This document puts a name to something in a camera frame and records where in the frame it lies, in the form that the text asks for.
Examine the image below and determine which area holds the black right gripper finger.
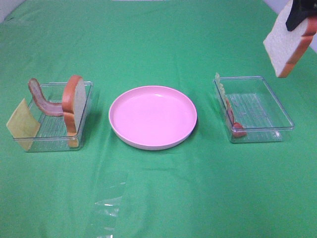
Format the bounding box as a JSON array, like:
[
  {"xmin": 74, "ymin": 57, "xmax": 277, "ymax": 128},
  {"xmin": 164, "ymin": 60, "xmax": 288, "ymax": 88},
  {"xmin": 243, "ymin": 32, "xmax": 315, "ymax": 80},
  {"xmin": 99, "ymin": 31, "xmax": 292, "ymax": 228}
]
[{"xmin": 286, "ymin": 0, "xmax": 317, "ymax": 31}]

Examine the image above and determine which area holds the bread slice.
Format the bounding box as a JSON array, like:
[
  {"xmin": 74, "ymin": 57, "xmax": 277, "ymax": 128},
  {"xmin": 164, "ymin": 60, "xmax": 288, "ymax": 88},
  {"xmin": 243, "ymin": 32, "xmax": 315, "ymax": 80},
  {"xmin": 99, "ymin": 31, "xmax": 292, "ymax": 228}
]
[
  {"xmin": 264, "ymin": 0, "xmax": 317, "ymax": 78},
  {"xmin": 62, "ymin": 75, "xmax": 86, "ymax": 137}
]

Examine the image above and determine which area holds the green lettuce leaf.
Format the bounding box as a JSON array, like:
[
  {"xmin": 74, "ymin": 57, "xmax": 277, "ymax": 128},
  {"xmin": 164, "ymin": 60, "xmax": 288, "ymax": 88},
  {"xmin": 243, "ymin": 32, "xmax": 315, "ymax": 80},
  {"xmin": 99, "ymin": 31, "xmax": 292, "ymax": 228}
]
[{"xmin": 214, "ymin": 73, "xmax": 227, "ymax": 110}]

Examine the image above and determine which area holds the pink ham strip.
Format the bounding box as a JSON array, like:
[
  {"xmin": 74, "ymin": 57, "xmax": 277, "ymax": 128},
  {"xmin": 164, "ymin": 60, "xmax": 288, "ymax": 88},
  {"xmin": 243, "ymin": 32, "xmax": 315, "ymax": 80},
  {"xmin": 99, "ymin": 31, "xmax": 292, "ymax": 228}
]
[{"xmin": 225, "ymin": 98, "xmax": 247, "ymax": 138}]

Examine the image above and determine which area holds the wavy bacon strip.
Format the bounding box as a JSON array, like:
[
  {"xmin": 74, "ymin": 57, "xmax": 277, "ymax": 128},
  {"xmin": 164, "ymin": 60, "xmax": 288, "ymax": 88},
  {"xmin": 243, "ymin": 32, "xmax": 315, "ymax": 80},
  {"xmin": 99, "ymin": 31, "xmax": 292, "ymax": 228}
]
[{"xmin": 28, "ymin": 78, "xmax": 63, "ymax": 117}]

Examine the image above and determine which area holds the clear right plastic container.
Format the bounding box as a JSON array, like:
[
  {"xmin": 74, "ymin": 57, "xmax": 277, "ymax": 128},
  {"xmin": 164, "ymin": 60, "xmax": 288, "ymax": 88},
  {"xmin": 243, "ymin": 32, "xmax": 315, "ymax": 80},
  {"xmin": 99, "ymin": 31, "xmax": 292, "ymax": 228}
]
[{"xmin": 213, "ymin": 76, "xmax": 294, "ymax": 143}]

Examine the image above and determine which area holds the clear plastic container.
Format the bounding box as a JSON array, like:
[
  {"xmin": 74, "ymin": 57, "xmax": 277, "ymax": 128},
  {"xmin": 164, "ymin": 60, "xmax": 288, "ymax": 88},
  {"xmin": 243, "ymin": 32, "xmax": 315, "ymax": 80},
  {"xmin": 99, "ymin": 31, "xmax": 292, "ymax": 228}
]
[
  {"xmin": 26, "ymin": 81, "xmax": 93, "ymax": 152},
  {"xmin": 213, "ymin": 76, "xmax": 294, "ymax": 143}
]

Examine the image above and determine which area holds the pink round plate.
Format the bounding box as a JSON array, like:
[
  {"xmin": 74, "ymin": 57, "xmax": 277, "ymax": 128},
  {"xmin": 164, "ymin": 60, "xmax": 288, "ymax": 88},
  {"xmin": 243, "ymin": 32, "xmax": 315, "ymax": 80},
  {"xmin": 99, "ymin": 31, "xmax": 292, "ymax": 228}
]
[{"xmin": 108, "ymin": 86, "xmax": 198, "ymax": 150}]

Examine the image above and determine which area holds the green tablecloth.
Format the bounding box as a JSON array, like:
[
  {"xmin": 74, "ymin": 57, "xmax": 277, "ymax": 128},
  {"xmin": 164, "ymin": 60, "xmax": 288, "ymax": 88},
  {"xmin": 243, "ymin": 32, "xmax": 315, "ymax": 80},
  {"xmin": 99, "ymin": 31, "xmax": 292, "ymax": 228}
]
[{"xmin": 0, "ymin": 0, "xmax": 317, "ymax": 238}]

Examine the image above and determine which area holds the clear tape patch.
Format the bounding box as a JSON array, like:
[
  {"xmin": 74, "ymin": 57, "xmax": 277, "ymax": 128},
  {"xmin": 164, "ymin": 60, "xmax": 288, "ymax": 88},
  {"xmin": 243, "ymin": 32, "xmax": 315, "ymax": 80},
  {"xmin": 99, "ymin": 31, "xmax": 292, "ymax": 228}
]
[{"xmin": 93, "ymin": 171, "xmax": 128, "ymax": 238}]

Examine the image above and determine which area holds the clear left plastic container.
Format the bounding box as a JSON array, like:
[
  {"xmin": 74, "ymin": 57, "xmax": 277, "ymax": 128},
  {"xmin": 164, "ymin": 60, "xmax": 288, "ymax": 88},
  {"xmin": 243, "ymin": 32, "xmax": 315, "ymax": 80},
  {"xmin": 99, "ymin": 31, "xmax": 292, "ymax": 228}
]
[{"xmin": 26, "ymin": 81, "xmax": 93, "ymax": 152}]

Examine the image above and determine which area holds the yellow cheese slice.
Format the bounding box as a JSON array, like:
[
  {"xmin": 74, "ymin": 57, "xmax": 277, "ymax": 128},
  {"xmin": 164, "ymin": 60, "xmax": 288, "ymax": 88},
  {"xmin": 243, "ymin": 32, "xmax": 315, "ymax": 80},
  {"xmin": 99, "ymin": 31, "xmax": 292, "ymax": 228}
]
[{"xmin": 6, "ymin": 98, "xmax": 41, "ymax": 151}]

